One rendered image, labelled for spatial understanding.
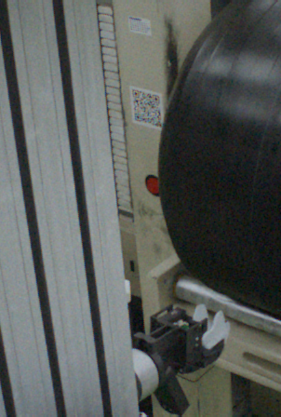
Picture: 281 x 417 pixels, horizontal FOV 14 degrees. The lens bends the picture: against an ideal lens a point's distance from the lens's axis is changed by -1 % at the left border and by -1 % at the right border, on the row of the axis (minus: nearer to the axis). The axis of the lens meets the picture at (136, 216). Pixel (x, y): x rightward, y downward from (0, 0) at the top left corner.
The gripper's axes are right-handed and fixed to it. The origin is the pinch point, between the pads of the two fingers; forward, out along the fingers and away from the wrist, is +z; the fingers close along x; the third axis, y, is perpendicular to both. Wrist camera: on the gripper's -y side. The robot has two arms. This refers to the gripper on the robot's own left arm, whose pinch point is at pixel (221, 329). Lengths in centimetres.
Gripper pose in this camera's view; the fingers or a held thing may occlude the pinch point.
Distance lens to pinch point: 184.2
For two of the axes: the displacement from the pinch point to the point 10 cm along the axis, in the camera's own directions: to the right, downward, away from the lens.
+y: -0.1, -9.1, -4.2
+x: -7.6, -2.6, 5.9
